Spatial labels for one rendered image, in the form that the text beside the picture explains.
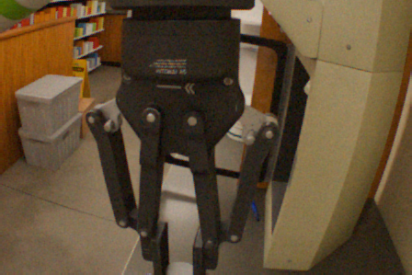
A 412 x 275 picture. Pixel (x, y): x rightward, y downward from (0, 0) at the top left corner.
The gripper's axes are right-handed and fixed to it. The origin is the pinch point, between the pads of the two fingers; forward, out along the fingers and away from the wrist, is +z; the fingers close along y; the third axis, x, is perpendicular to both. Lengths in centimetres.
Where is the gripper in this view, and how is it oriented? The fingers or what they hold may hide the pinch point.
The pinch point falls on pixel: (180, 262)
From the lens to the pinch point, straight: 31.1
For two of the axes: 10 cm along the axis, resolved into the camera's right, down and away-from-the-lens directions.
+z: -0.3, 9.4, 3.4
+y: 9.9, 0.8, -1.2
